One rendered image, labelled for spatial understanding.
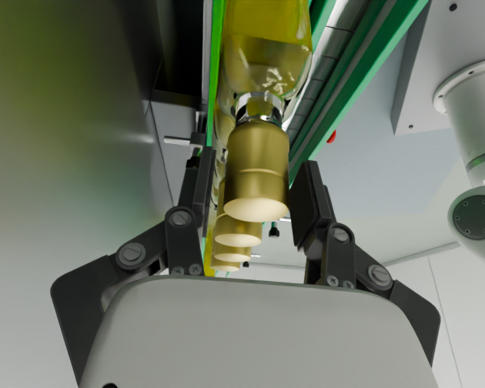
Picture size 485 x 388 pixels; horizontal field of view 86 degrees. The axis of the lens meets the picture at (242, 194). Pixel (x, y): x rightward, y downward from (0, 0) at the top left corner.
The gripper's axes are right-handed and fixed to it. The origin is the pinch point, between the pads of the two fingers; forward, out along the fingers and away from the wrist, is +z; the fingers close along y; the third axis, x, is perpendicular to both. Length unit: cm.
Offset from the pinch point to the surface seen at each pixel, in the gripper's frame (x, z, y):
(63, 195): -4.7, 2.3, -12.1
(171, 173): -40, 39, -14
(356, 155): -35, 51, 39
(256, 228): -4.3, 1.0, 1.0
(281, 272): -542, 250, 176
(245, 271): -543, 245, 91
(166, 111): -17.4, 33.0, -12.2
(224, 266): -15.6, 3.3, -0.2
